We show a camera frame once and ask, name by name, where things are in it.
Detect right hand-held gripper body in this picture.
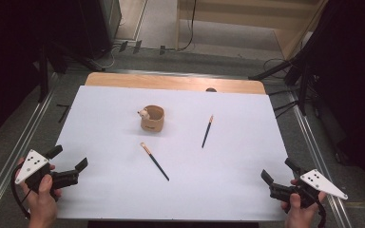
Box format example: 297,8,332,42
269,168,349,210

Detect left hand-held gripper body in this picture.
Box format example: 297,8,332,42
14,149,80,195

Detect tan bear cup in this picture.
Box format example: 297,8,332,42
137,104,165,133

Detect person's right hand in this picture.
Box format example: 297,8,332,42
280,179,328,228

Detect person's left hand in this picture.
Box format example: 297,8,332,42
15,157,63,228

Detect white table board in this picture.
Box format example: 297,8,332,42
56,85,298,222

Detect black stand leg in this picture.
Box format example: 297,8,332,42
37,44,50,104

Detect black tripod stand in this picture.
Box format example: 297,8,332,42
247,55,315,118

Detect dark curtain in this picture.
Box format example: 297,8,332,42
0,0,50,147
310,0,365,201

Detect wooden table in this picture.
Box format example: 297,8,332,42
85,71,267,95

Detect dark cabinet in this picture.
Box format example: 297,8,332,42
75,0,124,62

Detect metal floor rail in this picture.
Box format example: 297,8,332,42
0,73,60,219
289,91,354,228

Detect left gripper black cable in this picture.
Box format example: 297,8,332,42
10,162,32,220

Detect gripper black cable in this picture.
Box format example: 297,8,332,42
10,162,32,220
316,201,328,228

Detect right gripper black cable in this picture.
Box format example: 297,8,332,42
316,201,328,228

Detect black angle bracket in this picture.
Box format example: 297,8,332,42
56,104,71,124

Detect black floor cables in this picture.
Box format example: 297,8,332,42
261,57,298,78

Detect white floor cable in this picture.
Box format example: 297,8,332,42
98,43,122,70

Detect hanging black cable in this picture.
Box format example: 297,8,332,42
176,0,198,52

